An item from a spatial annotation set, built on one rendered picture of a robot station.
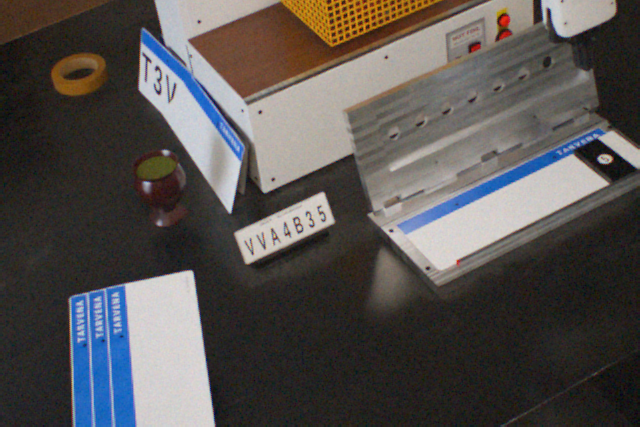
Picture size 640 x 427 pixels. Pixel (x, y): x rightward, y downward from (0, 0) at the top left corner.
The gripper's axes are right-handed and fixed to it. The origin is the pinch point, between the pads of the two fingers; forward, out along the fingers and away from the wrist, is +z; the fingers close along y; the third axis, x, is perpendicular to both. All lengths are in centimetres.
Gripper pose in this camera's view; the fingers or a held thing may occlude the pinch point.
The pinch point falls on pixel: (583, 55)
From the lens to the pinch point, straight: 202.5
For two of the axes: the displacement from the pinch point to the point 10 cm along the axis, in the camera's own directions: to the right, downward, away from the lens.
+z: 2.1, 8.5, 4.8
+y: 8.7, -3.9, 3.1
